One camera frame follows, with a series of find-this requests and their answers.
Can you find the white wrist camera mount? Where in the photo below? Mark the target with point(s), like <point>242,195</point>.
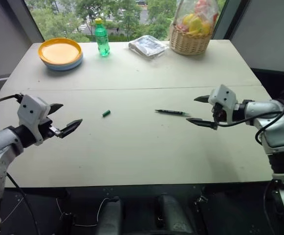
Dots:
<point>223,98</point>
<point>30,105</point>

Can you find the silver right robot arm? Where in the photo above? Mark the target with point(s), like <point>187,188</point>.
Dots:
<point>278,129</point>

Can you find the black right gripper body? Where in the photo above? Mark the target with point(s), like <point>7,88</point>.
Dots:
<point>219,113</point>

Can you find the green plastic bottle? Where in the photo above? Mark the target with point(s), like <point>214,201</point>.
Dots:
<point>102,39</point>

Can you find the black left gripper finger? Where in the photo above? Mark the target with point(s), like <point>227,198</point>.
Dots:
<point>56,107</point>
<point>69,128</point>

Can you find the clear plastic bagged package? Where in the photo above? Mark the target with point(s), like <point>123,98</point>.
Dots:
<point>147,46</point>

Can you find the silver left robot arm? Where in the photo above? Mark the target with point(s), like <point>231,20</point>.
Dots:
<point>0,144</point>

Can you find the dark rounded shape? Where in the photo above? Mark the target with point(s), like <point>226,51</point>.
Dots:
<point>110,218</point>
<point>173,215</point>

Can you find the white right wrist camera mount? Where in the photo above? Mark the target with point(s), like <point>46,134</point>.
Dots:
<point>223,98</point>

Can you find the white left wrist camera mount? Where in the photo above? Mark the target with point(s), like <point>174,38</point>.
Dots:
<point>30,105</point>

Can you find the green pen cap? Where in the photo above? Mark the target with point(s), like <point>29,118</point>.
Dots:
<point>106,113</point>

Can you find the woven wicker basket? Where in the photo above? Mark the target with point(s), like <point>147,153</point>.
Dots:
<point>189,42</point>

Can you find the uncapped black green pen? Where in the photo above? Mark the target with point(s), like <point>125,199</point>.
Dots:
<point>172,112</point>

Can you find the light blue plate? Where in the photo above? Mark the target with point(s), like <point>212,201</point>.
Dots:
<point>63,66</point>

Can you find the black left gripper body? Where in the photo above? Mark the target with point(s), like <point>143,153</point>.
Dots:
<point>47,129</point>

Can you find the plastic wrapped toy fruit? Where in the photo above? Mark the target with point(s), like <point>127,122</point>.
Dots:
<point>196,19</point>

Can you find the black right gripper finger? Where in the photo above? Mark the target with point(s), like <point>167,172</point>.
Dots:
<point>203,99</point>
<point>201,122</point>

